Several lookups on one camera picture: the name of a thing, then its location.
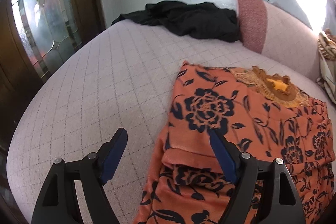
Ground orange black floral garment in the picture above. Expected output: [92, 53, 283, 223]
[134, 62, 335, 223]

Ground cream leaf print cloth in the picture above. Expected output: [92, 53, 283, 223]
[317, 28, 336, 103]

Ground pink bolster pillow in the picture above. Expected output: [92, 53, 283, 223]
[236, 0, 320, 81]

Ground black garment on bed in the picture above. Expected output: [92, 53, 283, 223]
[112, 1, 240, 43]

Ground stained glass wooden door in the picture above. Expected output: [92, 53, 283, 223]
[1, 0, 105, 151]

